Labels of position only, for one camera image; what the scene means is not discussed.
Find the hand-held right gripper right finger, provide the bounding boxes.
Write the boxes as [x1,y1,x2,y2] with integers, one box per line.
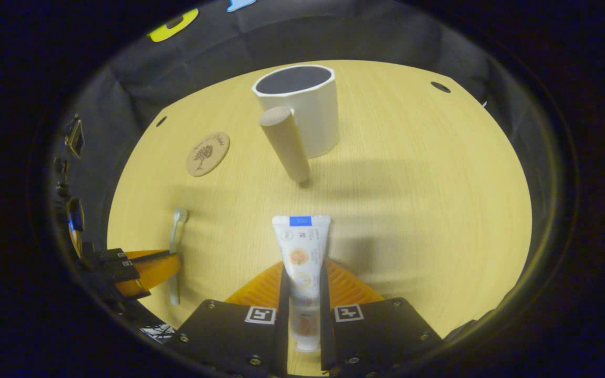
[319,258,444,376]

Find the white toothpaste tube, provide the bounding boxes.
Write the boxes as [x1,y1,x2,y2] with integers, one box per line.
[272,215,331,352]

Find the pale green toothbrush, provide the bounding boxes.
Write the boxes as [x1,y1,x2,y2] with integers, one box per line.
[169,207,190,307]

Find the white cup with wooden handle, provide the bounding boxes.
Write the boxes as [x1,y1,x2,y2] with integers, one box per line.
[252,64,340,184]

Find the round cork coaster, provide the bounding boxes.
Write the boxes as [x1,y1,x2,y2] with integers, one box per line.
[185,132,231,177]

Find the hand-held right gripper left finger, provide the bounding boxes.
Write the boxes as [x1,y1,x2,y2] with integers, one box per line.
[174,261,289,377]

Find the light wooden desktop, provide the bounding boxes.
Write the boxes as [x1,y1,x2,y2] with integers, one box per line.
[107,59,533,376]

